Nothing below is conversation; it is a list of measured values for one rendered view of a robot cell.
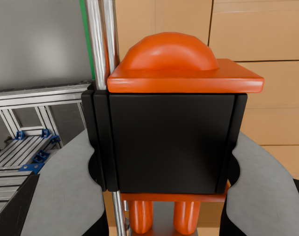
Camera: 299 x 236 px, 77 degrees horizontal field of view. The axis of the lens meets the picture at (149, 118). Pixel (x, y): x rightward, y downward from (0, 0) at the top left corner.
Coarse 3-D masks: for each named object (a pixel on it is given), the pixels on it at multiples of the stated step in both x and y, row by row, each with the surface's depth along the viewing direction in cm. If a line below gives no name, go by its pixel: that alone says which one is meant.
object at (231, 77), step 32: (224, 64) 11; (128, 96) 9; (160, 96) 9; (192, 96) 9; (224, 96) 9; (128, 128) 10; (160, 128) 10; (192, 128) 10; (224, 128) 10; (128, 160) 11; (160, 160) 11; (192, 160) 11; (224, 160) 11; (128, 192) 12; (160, 192) 12; (192, 192) 12; (224, 192) 12
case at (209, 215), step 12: (228, 180) 49; (108, 192) 47; (108, 204) 44; (204, 204) 43; (216, 204) 43; (108, 216) 41; (204, 216) 40; (216, 216) 40; (204, 228) 38; (216, 228) 38
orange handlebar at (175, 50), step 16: (176, 32) 10; (144, 48) 10; (160, 48) 10; (176, 48) 10; (192, 48) 10; (208, 48) 10; (128, 64) 10; (144, 64) 10; (160, 64) 10; (176, 64) 10; (192, 64) 10; (208, 64) 10; (128, 208) 16; (144, 208) 15; (176, 208) 16; (192, 208) 15; (144, 224) 16; (176, 224) 16; (192, 224) 16
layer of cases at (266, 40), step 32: (128, 0) 66; (160, 0) 66; (192, 0) 65; (224, 0) 65; (256, 0) 65; (288, 0) 65; (128, 32) 70; (160, 32) 70; (192, 32) 70; (224, 32) 70; (256, 32) 69; (288, 32) 69; (256, 64) 74; (288, 64) 74; (256, 96) 80; (288, 96) 80; (256, 128) 88; (288, 128) 87; (288, 160) 95
